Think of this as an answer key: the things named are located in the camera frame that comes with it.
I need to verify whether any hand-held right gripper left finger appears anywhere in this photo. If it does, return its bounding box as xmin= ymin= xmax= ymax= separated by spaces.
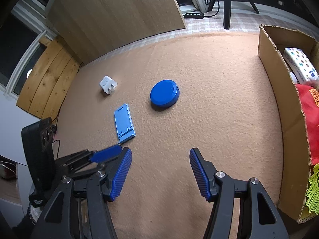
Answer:
xmin=31 ymin=147 xmax=132 ymax=239

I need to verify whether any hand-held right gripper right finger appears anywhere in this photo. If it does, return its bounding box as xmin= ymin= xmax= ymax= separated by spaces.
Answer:
xmin=189 ymin=147 xmax=289 ymax=239

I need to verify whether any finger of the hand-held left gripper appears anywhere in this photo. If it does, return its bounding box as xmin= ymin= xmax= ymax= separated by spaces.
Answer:
xmin=66 ymin=163 xmax=106 ymax=180
xmin=56 ymin=144 xmax=122 ymax=173

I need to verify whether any blue phone stand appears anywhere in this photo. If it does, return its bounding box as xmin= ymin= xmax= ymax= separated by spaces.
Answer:
xmin=114 ymin=103 xmax=137 ymax=144

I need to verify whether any cardboard box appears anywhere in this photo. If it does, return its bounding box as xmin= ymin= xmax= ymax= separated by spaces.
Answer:
xmin=258 ymin=24 xmax=319 ymax=224

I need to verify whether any yellow shuttlecock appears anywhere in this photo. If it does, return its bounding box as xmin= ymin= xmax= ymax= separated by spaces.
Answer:
xmin=304 ymin=164 xmax=319 ymax=215

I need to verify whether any red cloth bag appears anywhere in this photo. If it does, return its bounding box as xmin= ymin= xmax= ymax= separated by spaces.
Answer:
xmin=295 ymin=83 xmax=319 ymax=166

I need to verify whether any white patterned tissue packet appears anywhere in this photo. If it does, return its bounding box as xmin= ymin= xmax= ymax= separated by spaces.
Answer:
xmin=283 ymin=47 xmax=319 ymax=84

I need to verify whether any person's left forearm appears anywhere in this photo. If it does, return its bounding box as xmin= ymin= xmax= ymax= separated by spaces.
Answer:
xmin=12 ymin=204 xmax=43 ymax=239

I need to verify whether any white charger plug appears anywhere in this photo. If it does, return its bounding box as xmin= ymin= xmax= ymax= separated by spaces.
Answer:
xmin=99 ymin=75 xmax=118 ymax=95

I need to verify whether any knotty wooden plank board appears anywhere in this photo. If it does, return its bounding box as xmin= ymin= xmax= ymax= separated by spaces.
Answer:
xmin=16 ymin=35 xmax=81 ymax=120

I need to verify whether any blue round lid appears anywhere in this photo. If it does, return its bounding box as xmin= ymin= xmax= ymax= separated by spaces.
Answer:
xmin=150 ymin=79 xmax=180 ymax=109

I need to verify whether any pale wooden slat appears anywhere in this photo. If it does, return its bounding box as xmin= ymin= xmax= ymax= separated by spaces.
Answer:
xmin=38 ymin=36 xmax=54 ymax=47

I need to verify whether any large light wooden panel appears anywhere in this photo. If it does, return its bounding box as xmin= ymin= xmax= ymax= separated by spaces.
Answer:
xmin=46 ymin=0 xmax=187 ymax=65

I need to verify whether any checkered grey sheet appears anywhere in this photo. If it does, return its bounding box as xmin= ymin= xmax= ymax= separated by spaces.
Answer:
xmin=81 ymin=7 xmax=319 ymax=66

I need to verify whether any black power strip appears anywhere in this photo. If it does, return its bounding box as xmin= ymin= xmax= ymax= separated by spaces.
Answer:
xmin=183 ymin=11 xmax=205 ymax=19

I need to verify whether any white window frame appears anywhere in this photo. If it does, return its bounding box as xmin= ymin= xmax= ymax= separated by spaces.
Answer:
xmin=4 ymin=0 xmax=208 ymax=99

